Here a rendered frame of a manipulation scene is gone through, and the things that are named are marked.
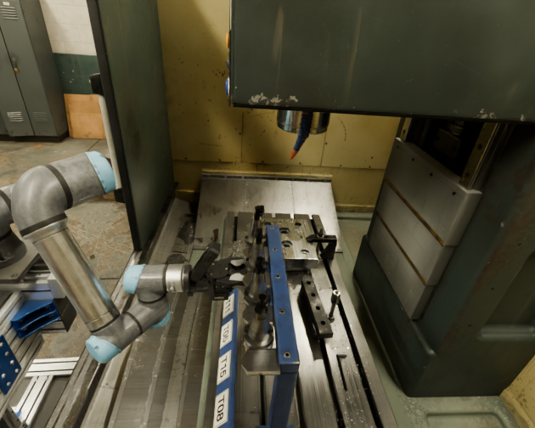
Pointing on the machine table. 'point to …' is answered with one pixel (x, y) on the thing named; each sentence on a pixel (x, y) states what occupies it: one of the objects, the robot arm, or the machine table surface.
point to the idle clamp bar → (315, 309)
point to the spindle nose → (290, 119)
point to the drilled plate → (294, 259)
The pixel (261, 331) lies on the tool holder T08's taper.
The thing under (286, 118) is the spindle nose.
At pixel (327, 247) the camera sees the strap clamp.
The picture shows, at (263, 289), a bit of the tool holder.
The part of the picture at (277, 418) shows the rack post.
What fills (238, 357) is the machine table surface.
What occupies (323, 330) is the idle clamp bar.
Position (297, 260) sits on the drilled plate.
